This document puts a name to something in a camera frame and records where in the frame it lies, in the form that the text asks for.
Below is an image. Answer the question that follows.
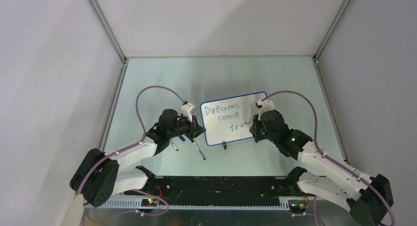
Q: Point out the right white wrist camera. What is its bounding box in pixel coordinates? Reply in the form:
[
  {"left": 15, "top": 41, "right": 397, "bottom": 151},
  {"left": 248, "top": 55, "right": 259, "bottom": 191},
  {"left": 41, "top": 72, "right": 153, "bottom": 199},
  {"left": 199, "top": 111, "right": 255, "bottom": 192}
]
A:
[{"left": 255, "top": 99, "right": 275, "bottom": 120}]

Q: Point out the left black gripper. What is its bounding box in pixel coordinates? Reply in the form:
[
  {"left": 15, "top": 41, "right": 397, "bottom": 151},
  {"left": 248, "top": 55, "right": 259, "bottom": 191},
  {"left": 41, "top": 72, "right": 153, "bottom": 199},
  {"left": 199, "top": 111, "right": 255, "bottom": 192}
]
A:
[{"left": 167, "top": 113, "right": 206, "bottom": 140}]

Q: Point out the black whiteboard marker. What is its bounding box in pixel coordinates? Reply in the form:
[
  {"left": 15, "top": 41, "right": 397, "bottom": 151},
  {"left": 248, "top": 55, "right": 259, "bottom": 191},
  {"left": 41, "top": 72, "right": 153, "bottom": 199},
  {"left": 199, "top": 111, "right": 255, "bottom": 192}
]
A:
[{"left": 191, "top": 140, "right": 206, "bottom": 160}]

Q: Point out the blue framed whiteboard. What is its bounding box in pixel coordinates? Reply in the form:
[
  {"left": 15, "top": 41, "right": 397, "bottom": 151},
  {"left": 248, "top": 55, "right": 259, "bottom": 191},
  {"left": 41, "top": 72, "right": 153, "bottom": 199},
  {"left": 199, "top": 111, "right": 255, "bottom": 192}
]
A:
[{"left": 200, "top": 91, "right": 267, "bottom": 146}]

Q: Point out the green whiteboard marker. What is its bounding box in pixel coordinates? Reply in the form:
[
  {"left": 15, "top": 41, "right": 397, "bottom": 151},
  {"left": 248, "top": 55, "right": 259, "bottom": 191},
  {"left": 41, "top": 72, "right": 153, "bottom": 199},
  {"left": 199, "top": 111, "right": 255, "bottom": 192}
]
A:
[{"left": 170, "top": 139, "right": 179, "bottom": 151}]

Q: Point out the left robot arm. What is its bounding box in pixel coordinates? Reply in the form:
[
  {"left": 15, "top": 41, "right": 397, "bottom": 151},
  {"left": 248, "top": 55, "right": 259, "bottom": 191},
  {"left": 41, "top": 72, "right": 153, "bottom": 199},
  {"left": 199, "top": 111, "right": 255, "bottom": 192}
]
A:
[{"left": 69, "top": 109, "right": 206, "bottom": 207}]

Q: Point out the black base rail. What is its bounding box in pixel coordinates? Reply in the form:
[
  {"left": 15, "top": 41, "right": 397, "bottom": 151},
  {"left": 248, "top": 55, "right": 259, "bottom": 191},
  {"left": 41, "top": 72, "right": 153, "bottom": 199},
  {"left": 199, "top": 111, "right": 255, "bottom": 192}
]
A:
[{"left": 142, "top": 176, "right": 303, "bottom": 207}]

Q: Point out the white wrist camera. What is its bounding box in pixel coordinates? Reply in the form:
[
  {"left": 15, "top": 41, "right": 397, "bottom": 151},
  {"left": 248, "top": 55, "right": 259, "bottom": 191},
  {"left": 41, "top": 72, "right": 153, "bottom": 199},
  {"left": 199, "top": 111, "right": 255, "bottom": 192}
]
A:
[
  {"left": 255, "top": 99, "right": 275, "bottom": 120},
  {"left": 181, "top": 101, "right": 196, "bottom": 122}
]

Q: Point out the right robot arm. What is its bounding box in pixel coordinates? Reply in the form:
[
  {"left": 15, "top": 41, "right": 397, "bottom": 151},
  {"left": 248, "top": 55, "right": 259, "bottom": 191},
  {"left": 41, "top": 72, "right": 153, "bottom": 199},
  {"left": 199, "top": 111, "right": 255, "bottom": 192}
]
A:
[{"left": 249, "top": 110, "right": 393, "bottom": 226}]

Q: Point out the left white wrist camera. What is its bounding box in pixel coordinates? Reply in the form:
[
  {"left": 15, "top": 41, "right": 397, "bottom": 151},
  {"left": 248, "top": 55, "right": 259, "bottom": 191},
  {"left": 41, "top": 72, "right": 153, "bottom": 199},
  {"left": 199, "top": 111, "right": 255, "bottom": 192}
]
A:
[{"left": 181, "top": 101, "right": 196, "bottom": 122}]

